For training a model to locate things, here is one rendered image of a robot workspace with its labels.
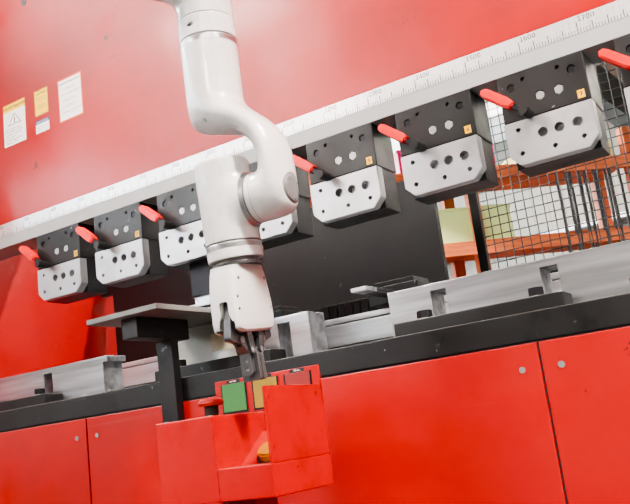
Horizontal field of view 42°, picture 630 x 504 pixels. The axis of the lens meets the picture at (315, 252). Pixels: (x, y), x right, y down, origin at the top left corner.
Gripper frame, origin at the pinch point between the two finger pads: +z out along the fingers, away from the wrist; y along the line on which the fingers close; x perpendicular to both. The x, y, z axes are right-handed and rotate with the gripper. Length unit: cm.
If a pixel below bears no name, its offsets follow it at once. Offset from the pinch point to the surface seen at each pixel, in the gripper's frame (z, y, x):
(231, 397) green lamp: 4.0, -9.7, -11.8
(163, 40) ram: -77, -43, -40
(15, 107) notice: -78, -45, -91
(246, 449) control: 11.8, -1.4, -4.5
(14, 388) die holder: -6, -40, -98
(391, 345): 0.1, -23.9, 11.6
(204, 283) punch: -20, -41, -37
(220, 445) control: 10.2, 4.7, -4.5
